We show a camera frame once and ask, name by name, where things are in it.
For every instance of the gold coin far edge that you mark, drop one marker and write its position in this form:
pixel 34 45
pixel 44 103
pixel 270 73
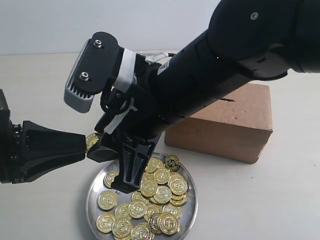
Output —
pixel 172 163

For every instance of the brown cardboard slot box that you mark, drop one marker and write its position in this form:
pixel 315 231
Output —
pixel 236 127

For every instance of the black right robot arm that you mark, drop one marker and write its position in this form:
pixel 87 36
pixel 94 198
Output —
pixel 246 40

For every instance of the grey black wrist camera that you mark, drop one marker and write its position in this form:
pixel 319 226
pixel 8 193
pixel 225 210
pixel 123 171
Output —
pixel 96 67

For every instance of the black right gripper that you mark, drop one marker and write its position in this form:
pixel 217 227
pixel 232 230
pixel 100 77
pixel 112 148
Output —
pixel 126 104

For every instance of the gold coin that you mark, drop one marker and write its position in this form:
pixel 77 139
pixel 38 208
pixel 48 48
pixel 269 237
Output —
pixel 104 222
pixel 109 178
pixel 107 200
pixel 168 223
pixel 163 194
pixel 178 185
pixel 91 140

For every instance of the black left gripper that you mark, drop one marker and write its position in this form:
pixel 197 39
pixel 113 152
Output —
pixel 29 151

